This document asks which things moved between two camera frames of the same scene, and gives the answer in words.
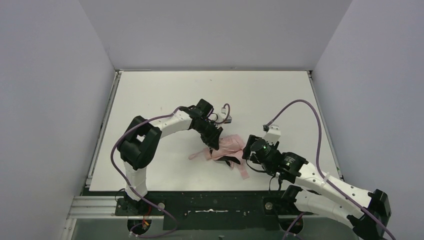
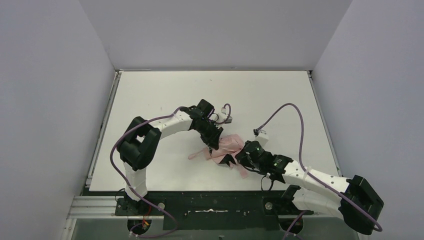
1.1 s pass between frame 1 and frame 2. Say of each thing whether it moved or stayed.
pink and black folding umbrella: stayed
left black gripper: stayed
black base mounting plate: stayed
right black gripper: moved
